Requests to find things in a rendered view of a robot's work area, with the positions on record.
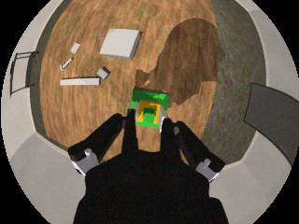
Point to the green square plate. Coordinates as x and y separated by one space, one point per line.
149 114

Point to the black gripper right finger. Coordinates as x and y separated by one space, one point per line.
195 152

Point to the yellow square nut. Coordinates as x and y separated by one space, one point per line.
148 104

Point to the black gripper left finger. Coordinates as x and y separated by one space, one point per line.
89 152

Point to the grey flat bar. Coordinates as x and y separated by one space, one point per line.
81 81

